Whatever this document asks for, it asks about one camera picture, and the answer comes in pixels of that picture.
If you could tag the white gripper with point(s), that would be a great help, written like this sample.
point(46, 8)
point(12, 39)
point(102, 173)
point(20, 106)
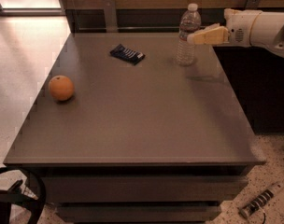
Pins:
point(239, 28)

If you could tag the clear plastic water bottle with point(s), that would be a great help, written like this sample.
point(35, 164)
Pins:
point(190, 22)

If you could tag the black round robot base part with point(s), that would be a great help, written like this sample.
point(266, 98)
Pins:
point(13, 196)

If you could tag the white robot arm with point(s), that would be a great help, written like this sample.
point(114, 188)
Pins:
point(267, 33)

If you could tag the dark blue snack bar wrapper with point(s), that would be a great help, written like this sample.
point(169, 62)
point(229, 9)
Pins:
point(128, 55)

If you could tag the grey drawer cabinet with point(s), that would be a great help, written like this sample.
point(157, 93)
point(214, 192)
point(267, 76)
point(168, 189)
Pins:
point(155, 118)

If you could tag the orange fruit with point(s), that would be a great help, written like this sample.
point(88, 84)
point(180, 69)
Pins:
point(61, 88)

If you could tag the white power strip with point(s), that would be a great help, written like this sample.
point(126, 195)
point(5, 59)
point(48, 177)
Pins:
point(261, 200)

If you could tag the upper grey drawer front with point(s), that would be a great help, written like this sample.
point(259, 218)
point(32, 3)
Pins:
point(138, 189)

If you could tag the grey drawer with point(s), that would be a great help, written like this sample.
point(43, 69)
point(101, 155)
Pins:
point(138, 189)
point(138, 214)

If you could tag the lower grey drawer front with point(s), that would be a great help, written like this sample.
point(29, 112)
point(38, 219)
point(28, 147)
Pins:
point(138, 214)

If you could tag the right metal wall bracket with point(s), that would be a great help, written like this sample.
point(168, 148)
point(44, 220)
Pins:
point(252, 4)

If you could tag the metal wall bracket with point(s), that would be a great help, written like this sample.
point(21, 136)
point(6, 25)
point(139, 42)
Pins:
point(252, 4)
point(110, 13)

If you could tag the left metal wall bracket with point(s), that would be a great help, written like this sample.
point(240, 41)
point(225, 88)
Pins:
point(110, 13)

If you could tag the horizontal metal rail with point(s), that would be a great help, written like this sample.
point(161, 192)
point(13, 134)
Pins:
point(135, 29)

